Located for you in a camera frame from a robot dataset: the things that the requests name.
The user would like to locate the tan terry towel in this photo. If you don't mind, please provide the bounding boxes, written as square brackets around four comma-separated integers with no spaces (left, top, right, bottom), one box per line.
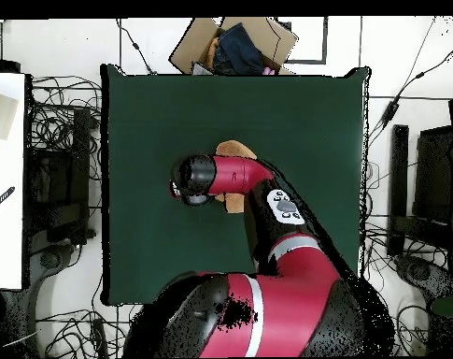
[215,139,258,214]

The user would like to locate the dark green table cloth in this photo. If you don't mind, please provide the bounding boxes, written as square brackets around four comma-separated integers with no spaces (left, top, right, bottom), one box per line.
[100,64,371,308]

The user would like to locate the black stand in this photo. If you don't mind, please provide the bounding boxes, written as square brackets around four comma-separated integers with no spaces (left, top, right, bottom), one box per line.
[386,123,453,257]
[25,108,96,255]

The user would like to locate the brown cardboard box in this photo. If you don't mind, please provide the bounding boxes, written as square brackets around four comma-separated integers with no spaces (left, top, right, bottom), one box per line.
[168,16,299,76]

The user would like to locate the black stand base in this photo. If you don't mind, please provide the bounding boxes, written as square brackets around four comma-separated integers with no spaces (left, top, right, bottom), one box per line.
[27,242,81,293]
[393,253,453,304]

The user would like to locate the orange cloth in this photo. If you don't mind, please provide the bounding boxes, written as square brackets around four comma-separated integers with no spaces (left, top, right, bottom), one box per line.
[205,36,220,70]

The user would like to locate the dark blue jeans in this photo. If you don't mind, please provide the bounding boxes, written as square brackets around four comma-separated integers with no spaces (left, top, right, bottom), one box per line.
[213,22,266,76]

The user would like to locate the black power strip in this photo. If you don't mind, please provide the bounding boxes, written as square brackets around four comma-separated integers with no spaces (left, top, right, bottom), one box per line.
[91,317,108,358]

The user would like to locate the white desk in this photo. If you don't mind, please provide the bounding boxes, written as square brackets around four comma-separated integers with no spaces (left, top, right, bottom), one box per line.
[0,72,26,290]

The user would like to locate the black striped tool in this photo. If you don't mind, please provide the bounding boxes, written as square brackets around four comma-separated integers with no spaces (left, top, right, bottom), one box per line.
[0,185,17,216]

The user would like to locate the beige box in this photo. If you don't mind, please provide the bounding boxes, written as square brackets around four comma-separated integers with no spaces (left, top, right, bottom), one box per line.
[0,89,19,141]

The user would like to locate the black cable tangle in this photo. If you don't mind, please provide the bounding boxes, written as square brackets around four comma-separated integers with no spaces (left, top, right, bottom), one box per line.
[360,212,451,356]
[27,74,104,180]
[35,306,145,358]

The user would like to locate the thin black cable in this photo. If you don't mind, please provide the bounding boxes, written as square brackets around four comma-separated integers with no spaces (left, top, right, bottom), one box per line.
[116,18,158,75]

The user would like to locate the black cable with adapter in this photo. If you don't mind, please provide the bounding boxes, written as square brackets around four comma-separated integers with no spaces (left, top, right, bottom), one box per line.
[367,40,453,149]

